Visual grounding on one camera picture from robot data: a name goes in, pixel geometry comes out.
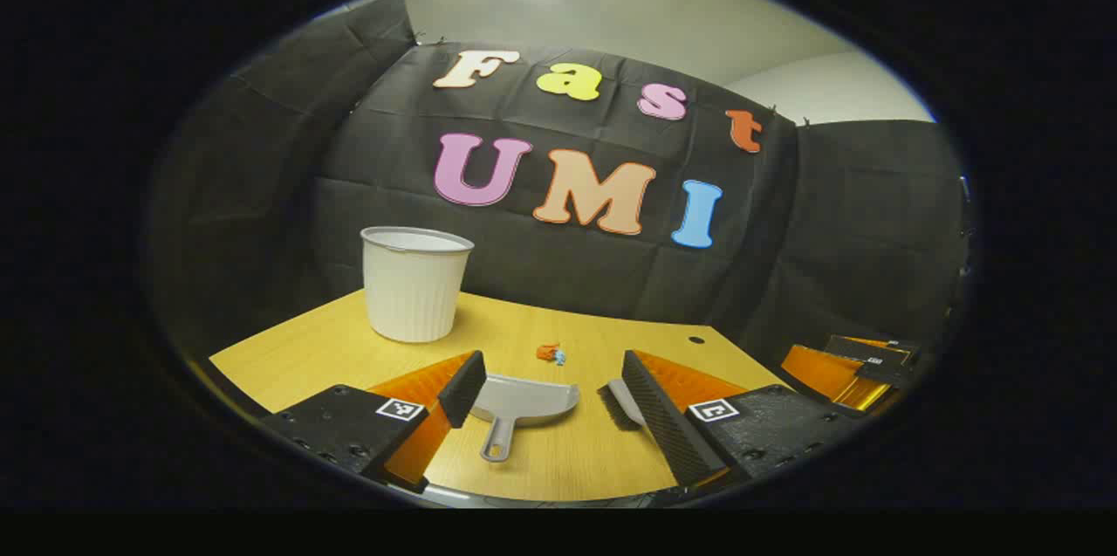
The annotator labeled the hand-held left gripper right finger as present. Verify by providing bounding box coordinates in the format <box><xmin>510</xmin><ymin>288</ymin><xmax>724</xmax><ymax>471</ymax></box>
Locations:
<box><xmin>621</xmin><ymin>350</ymin><xmax>869</xmax><ymax>491</ymax></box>

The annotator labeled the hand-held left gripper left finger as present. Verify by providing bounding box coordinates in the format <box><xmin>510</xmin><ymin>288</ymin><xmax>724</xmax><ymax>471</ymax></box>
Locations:
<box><xmin>260</xmin><ymin>350</ymin><xmax>488</xmax><ymax>494</ymax></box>

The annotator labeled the small grey broom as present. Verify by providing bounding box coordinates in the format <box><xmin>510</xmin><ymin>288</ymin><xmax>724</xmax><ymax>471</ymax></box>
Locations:
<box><xmin>597</xmin><ymin>378</ymin><xmax>647</xmax><ymax>432</ymax></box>

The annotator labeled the grey plastic dustpan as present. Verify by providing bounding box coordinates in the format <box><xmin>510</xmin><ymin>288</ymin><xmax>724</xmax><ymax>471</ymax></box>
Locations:
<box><xmin>469</xmin><ymin>374</ymin><xmax>581</xmax><ymax>463</ymax></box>

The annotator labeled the white ribbed garbage bin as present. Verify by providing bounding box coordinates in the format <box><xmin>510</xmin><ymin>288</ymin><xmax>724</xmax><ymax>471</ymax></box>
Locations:
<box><xmin>360</xmin><ymin>226</ymin><xmax>475</xmax><ymax>344</ymax></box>

